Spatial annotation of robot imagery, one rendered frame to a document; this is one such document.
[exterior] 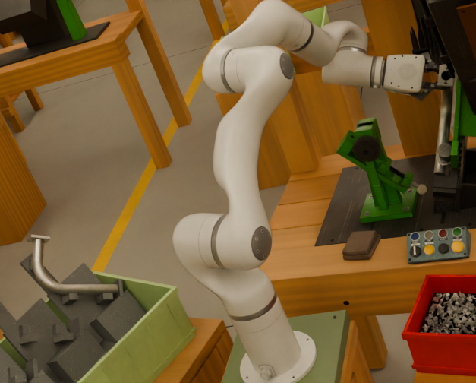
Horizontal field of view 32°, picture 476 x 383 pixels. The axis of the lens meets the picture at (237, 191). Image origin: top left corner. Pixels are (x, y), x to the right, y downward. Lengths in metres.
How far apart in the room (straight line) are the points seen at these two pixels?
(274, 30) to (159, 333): 0.87
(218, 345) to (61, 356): 0.43
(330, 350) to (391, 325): 1.45
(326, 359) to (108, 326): 0.70
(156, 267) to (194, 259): 2.59
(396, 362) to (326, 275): 1.10
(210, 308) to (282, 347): 1.99
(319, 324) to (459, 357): 0.36
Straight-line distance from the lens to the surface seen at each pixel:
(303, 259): 2.30
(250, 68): 1.83
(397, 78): 2.23
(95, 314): 2.44
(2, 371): 2.33
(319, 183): 2.67
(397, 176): 2.35
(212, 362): 2.37
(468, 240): 2.14
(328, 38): 2.11
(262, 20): 1.93
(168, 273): 4.30
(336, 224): 2.40
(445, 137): 2.32
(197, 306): 3.96
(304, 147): 2.72
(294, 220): 2.52
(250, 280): 1.85
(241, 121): 1.81
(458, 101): 2.14
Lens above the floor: 2.13
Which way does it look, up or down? 26 degrees down
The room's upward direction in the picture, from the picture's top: 22 degrees counter-clockwise
